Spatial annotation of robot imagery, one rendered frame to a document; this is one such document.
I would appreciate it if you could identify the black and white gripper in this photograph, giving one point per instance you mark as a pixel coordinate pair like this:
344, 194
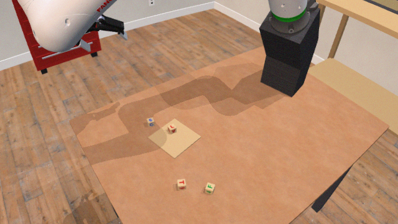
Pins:
107, 24

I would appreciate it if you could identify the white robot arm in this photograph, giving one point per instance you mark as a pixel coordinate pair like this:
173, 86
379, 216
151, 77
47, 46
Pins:
58, 25

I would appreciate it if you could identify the tan square mat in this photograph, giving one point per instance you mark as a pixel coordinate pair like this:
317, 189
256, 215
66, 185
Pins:
176, 143

